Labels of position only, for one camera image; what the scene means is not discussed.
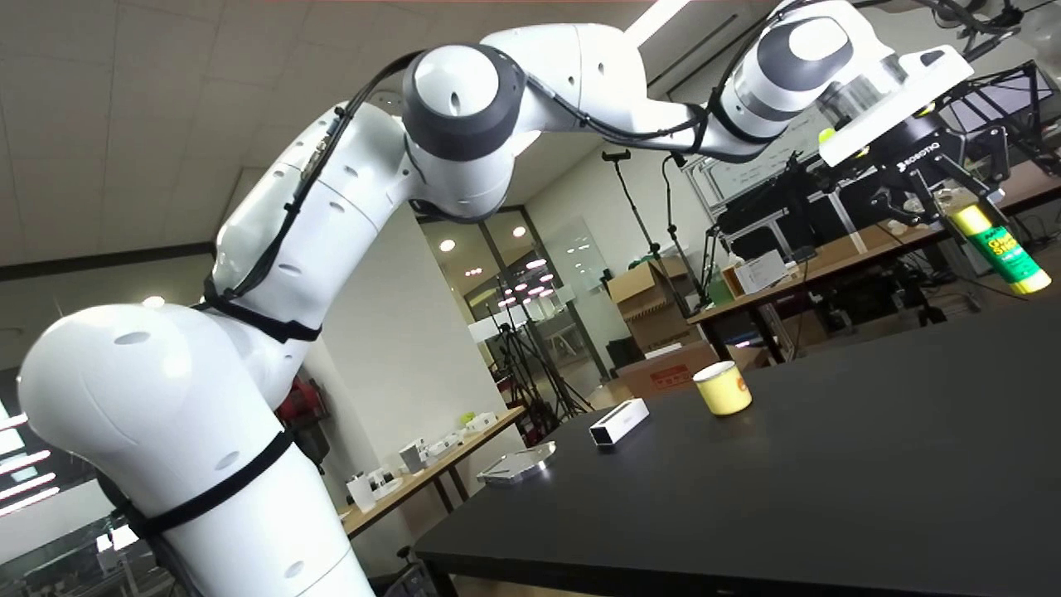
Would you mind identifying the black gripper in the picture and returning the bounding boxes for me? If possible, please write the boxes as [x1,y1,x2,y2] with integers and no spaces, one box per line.
[855,107,1003,224]

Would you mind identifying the green yellow glue stick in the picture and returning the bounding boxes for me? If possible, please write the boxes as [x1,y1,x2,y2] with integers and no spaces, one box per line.
[948,202,1054,298]

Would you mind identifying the yellow mug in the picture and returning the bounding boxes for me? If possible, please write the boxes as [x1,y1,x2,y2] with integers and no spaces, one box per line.
[688,360,760,421]

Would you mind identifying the long wooden desk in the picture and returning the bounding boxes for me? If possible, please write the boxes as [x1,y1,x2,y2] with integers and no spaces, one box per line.
[681,163,1061,372]

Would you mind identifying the black tripod stand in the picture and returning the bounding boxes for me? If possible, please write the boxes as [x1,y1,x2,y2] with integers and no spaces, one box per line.
[597,145,711,334]

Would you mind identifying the stacked brown cardboard boxes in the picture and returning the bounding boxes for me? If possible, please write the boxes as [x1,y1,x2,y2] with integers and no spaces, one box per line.
[604,255,697,360]

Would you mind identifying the brown cardboard box red label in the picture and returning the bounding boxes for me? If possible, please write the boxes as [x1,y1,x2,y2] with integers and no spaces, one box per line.
[612,338,722,405]

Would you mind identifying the small white black box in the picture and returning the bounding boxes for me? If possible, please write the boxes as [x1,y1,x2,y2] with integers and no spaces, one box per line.
[588,396,652,455]

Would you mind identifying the silver metal plate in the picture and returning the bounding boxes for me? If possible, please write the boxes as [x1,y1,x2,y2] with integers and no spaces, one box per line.
[474,439,557,491]

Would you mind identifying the narrow wooden desk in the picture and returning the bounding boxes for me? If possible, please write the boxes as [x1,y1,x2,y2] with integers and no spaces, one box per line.
[333,405,531,541]

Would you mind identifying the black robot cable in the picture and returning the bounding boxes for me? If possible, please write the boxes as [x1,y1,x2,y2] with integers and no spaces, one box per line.
[94,46,800,538]

